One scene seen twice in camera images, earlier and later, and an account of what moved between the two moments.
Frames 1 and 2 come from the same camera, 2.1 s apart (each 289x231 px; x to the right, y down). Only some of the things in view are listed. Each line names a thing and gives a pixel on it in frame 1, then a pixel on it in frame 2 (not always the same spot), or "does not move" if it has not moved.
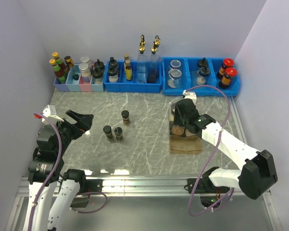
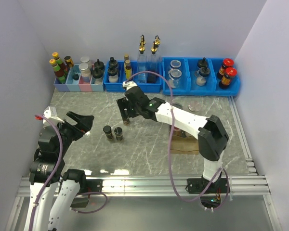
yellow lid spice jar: [188, 133] does not move
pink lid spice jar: [177, 130] does not move
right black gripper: [177, 120] -> [123, 104]
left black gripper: [84, 121] does not move
